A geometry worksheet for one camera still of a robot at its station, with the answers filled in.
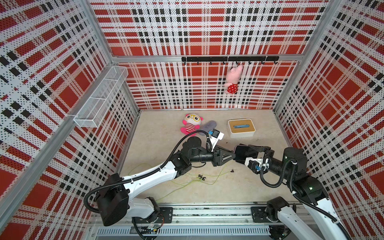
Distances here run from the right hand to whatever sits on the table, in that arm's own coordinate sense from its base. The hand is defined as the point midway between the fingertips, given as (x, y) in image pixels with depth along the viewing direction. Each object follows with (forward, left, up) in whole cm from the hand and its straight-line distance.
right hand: (252, 150), depth 68 cm
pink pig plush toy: (+48, +3, +7) cm, 49 cm away
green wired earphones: (-3, +22, -26) cm, 34 cm away
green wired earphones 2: (-4, +34, -26) cm, 43 cm away
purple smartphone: (-3, +6, +4) cm, 7 cm away
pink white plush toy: (+33, +31, -20) cm, 49 cm away
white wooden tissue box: (+32, -6, -25) cm, 41 cm away
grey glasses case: (+33, +18, -24) cm, 45 cm away
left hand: (-3, +9, +1) cm, 9 cm away
